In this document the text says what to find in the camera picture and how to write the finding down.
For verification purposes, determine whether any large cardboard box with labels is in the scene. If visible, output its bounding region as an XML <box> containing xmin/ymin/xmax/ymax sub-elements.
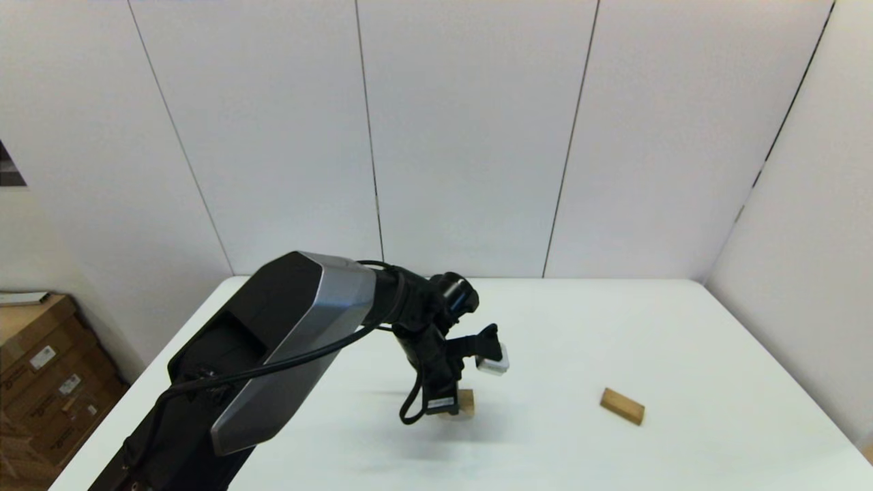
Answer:
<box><xmin>0</xmin><ymin>295</ymin><xmax>130</xmax><ymax>478</ymax></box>

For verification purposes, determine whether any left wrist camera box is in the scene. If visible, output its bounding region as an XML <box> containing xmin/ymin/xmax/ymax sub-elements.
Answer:
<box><xmin>476</xmin><ymin>324</ymin><xmax>510</xmax><ymax>376</ymax></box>

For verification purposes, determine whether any rectangular wooden building block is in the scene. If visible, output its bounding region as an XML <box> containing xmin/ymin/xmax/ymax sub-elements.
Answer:
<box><xmin>600</xmin><ymin>387</ymin><xmax>645</xmax><ymax>426</ymax></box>

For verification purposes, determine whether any small plain cardboard box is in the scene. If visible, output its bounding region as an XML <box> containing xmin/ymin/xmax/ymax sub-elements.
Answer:
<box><xmin>0</xmin><ymin>416</ymin><xmax>59</xmax><ymax>489</ymax></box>

